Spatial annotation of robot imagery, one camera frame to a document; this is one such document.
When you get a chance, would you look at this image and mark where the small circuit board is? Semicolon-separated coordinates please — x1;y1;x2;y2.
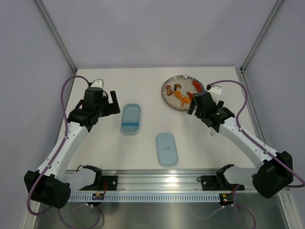
92;193;105;201
219;194;234;206

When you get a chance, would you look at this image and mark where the brown mushroom food piece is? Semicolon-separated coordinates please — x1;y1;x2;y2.
174;83;181;91

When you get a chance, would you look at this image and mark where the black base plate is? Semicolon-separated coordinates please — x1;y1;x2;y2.
81;175;118;191
196;175;238;191

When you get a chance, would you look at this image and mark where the light blue lunch box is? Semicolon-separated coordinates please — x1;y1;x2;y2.
121;104;141;135

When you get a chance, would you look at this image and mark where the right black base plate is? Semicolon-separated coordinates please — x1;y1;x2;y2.
196;175;238;191

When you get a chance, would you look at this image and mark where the right small circuit board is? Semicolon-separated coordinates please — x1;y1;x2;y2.
219;194;234;206

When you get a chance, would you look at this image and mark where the aluminium mounting rail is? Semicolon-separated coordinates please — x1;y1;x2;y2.
102;169;216;193

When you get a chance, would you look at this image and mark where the orange shrimp food piece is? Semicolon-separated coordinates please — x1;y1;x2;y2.
181;97;192;106

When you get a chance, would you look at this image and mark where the orange chicken leg piece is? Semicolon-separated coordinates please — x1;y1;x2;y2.
187;92;194;100

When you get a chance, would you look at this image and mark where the left small circuit board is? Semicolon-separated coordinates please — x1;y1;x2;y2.
92;193;105;201

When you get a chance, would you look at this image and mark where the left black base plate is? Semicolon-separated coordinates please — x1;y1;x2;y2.
81;175;118;191

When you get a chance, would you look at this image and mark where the orange carrot food piece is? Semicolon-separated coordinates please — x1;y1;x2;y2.
174;90;183;100

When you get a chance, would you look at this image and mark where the red sausage food piece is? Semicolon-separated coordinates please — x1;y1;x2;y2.
192;80;202;92

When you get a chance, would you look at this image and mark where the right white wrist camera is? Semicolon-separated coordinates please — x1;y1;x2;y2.
206;85;222;100

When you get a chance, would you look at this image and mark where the white slotted cable duct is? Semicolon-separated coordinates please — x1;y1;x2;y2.
68;193;220;203

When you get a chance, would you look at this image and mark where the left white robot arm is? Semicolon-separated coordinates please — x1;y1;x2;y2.
24;86;120;209

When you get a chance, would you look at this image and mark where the light blue lunch box lid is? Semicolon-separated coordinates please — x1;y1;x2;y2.
155;133;178;167

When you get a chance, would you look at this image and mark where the speckled ceramic plate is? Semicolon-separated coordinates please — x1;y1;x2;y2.
161;75;204;111

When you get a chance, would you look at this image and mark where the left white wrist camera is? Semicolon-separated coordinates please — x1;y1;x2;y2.
91;79;104;89

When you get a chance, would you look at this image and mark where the aluminium frame post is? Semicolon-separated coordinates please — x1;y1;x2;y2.
240;0;285;73
33;0;77;73

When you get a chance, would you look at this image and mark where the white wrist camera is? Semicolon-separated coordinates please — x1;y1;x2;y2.
91;79;104;89
206;85;222;100

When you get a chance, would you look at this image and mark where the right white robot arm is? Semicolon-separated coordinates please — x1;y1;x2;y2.
187;91;293;198

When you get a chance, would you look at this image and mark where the left aluminium frame post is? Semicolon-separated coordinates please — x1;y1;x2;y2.
33;0;77;73

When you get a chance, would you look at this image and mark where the brown meat food piece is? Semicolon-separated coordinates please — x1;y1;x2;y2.
165;85;174;96

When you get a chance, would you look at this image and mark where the right aluminium frame post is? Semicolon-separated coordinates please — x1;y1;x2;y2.
240;0;285;73

